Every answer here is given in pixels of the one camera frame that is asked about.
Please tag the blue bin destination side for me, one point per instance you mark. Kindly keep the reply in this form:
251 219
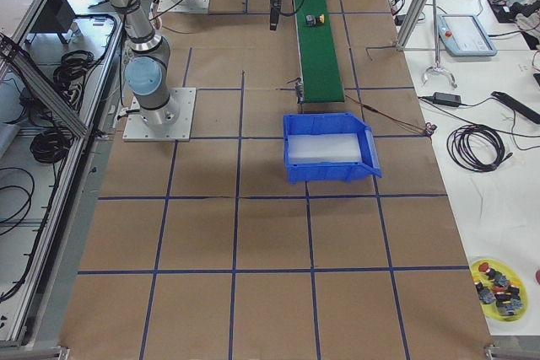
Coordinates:
331 123

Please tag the black power adapter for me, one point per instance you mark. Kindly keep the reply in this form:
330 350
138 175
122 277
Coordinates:
446 99

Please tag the reacher grabber tool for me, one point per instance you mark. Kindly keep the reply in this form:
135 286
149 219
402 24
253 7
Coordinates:
437 68

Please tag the yellow push button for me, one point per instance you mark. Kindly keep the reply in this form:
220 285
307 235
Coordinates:
315 20

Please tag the yellow plate of buttons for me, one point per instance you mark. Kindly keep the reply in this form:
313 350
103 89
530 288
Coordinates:
500 291

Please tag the white foam pad destination bin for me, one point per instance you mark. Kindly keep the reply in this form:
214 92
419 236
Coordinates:
324 148

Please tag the teach pendant tablet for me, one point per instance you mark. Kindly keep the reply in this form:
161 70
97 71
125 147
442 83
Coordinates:
464 36

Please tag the green conveyor belt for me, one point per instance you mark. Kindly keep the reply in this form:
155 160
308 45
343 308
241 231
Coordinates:
320 74

